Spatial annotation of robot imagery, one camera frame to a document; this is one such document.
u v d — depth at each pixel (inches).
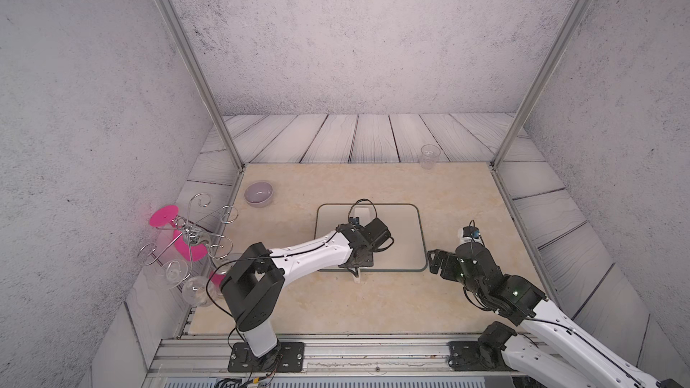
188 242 26.3
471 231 26.3
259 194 42.3
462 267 23.4
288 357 28.7
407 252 36.6
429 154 47.3
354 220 31.4
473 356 28.6
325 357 29.5
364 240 24.3
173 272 24.1
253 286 17.7
